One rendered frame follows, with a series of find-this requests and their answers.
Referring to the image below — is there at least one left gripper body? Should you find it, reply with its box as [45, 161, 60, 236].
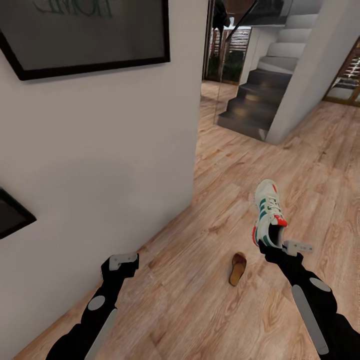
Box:
[101, 262, 135, 287]

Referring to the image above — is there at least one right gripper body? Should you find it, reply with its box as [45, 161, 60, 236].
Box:
[265, 246, 305, 274]

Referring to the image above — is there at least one sandal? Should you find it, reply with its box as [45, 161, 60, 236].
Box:
[228, 252, 247, 287]

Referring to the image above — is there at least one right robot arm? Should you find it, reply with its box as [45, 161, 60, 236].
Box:
[258, 239, 360, 360]

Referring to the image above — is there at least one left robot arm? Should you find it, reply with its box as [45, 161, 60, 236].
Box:
[45, 252, 139, 360]

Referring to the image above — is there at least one gym shoe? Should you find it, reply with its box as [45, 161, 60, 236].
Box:
[252, 178, 288, 249]

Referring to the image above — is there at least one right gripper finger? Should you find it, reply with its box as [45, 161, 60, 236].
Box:
[258, 239, 269, 255]

